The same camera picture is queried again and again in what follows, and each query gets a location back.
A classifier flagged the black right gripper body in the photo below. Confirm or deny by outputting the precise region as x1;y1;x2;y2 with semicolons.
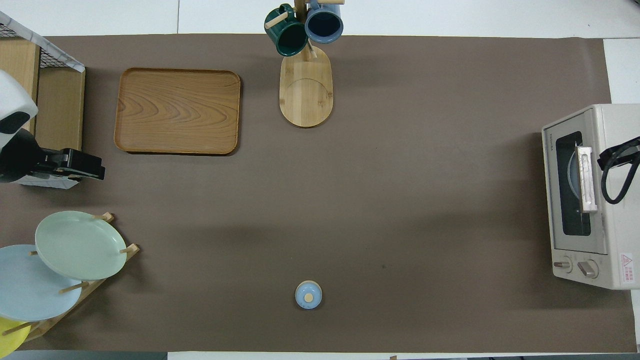
597;136;640;171

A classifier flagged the blue mug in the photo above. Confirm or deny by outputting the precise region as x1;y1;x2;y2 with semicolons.
304;0;345;44

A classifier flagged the black wire basket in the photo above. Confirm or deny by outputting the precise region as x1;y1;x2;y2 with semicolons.
0;22;56;69

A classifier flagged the wooden mug tree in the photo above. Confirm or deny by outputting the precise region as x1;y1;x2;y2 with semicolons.
265;0;346;128

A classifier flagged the wooden stepped shelf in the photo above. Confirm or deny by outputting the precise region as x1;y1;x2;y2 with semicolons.
0;37;86;180

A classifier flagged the yellow racked plate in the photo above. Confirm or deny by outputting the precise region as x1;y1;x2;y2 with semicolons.
0;316;31;353

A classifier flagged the light blue plate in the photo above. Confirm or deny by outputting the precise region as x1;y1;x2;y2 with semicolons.
568;150;583;201

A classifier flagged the pale green racked plate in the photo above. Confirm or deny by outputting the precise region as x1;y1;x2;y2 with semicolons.
35;210;128;281

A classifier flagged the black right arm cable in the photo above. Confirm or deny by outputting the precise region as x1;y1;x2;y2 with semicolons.
600;145;640;205

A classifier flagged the brown table mat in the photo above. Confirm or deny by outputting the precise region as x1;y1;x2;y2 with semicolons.
0;34;638;353

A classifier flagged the wooden plate rack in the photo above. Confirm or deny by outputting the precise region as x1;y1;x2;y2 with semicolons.
20;212;141;343

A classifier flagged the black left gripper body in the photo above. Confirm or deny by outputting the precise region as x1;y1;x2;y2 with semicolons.
0;128;106;183

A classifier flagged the pale blue racked plate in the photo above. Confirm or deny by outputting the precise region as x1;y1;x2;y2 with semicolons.
0;244;83;322

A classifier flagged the dark green mug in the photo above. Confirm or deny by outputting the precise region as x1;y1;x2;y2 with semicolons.
264;4;309;57

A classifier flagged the wooden serving tray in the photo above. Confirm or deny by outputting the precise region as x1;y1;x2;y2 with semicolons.
113;67;242;156

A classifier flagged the beige toaster oven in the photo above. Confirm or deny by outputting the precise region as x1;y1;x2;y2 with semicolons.
541;103;640;290

